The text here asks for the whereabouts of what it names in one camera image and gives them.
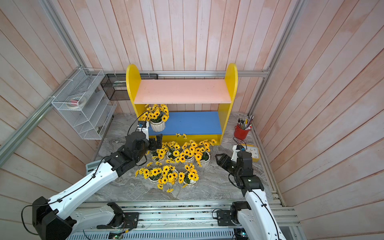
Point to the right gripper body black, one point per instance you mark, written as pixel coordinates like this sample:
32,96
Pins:
230,165

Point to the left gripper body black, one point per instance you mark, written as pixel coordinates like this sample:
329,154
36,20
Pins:
152,146

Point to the sunflower pot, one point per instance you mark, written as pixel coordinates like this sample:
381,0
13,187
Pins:
151,171
174,151
188,152
169,178
189,177
159,155
157,116
202,150

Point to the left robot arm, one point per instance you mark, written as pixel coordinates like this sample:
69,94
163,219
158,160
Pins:
57,218

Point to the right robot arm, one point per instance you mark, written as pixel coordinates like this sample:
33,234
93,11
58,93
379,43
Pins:
254,215

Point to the yellow alarm clock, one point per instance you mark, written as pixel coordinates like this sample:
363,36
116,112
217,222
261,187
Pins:
255,152

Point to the yellow shelf unit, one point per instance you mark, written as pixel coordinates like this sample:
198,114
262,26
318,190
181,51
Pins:
183,126

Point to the red pencil cup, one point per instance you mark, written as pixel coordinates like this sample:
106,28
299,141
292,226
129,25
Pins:
243,127

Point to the light blue calculator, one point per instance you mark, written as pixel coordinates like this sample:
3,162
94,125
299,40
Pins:
90,167

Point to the tape roll in rack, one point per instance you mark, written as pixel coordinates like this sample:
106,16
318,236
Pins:
77,102

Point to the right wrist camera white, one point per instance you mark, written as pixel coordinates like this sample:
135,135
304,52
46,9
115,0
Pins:
236,150

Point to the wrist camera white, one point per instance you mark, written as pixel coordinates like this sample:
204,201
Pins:
143,126
236,150

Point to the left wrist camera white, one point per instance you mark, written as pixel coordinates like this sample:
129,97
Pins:
143,126

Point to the black wire basket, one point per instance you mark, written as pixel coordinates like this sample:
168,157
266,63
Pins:
114,86

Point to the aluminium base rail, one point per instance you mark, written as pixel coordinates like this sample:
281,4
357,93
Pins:
167,220

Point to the white wire mesh rack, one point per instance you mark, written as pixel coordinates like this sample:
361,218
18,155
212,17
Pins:
90,122

